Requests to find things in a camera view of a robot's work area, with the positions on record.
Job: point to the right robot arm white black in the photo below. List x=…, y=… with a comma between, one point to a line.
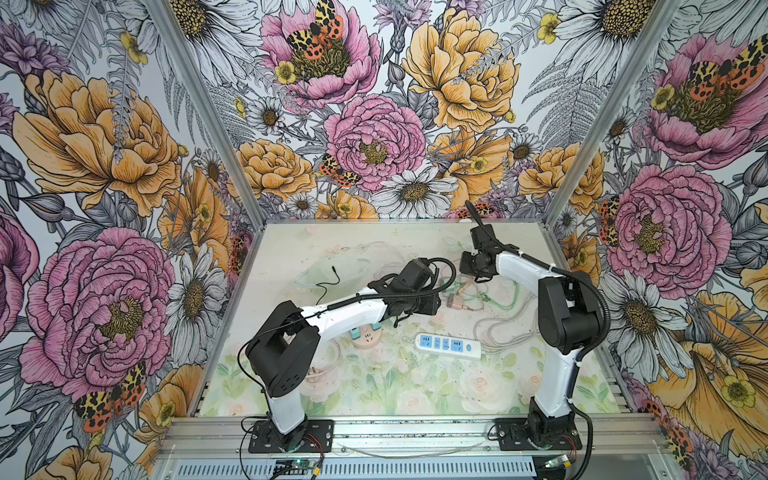
x=570, y=321

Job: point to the pink charger plug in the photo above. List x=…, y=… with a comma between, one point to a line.
x=454, y=302

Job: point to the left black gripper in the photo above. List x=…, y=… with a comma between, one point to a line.
x=430, y=305

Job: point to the small green circuit board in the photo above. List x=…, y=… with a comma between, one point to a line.
x=296, y=467

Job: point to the white blue rectangular power strip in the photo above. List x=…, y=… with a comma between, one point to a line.
x=448, y=346

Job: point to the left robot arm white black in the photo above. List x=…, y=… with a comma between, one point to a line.
x=280, y=354

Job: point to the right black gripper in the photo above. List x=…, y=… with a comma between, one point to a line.
x=464, y=265

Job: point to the aluminium front rail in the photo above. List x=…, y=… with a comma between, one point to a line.
x=380, y=436

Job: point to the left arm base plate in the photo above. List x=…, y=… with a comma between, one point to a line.
x=313, y=436

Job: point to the round pink power strip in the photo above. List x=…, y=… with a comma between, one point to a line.
x=367, y=339

